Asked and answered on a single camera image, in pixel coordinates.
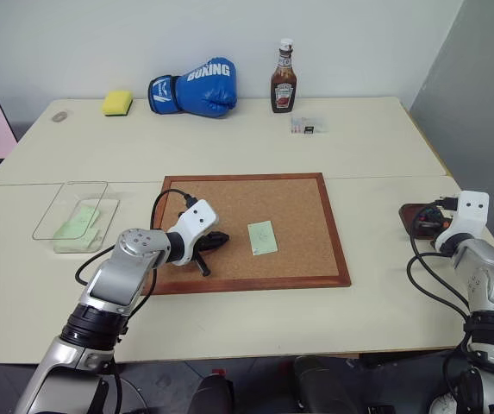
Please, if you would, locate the stack of green notes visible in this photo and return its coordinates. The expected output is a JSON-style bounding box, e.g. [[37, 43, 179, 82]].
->
[[52, 205, 103, 252]]

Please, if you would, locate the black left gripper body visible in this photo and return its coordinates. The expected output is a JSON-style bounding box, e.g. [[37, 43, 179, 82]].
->
[[189, 234, 212, 278]]

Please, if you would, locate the dark brown wooden tray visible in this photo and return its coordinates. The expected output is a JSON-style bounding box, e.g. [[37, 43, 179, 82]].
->
[[398, 203, 453, 241]]

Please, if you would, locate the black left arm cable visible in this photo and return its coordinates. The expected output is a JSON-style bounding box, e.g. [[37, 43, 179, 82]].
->
[[75, 188, 197, 310]]

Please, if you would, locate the blue boxing glove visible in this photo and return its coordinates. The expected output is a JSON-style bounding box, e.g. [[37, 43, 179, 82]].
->
[[147, 55, 238, 119]]

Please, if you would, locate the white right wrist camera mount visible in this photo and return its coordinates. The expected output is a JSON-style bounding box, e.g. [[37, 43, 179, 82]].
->
[[439, 190, 491, 243]]

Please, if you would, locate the yellow and green sponge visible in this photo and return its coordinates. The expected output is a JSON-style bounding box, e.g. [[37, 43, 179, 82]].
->
[[101, 89, 134, 118]]

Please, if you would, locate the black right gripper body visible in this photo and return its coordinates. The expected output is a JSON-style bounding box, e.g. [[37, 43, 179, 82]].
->
[[428, 206, 452, 232]]

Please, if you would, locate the ketchup bottle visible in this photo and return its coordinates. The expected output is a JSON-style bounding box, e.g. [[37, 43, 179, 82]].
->
[[270, 37, 298, 115]]

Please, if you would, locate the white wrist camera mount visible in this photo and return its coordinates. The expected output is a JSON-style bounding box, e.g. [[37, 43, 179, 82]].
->
[[167, 198, 221, 267], [439, 190, 491, 243]]

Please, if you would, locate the white round robot part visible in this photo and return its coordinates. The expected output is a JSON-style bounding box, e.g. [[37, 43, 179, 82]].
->
[[428, 391, 460, 414]]

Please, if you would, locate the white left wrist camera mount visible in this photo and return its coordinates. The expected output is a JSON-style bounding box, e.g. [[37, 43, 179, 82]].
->
[[167, 198, 221, 267]]

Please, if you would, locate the green paper note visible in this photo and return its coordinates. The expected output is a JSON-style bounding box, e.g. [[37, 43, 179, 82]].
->
[[247, 220, 279, 257]]

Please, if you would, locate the wood-framed cork board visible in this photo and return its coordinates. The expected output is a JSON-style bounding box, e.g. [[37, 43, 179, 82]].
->
[[141, 172, 353, 297]]

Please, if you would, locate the dark rounded shape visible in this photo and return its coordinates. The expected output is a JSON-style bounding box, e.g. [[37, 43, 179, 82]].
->
[[189, 372, 235, 414]]

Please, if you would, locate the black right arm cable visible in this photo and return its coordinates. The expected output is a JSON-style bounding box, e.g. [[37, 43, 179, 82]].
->
[[407, 235, 474, 323]]

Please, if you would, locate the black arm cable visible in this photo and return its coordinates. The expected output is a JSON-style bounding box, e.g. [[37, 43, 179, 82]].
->
[[407, 235, 474, 323], [75, 188, 197, 310]]

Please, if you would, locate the small clear plastic box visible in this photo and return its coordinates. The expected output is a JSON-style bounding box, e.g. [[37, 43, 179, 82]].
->
[[290, 115, 331, 136]]

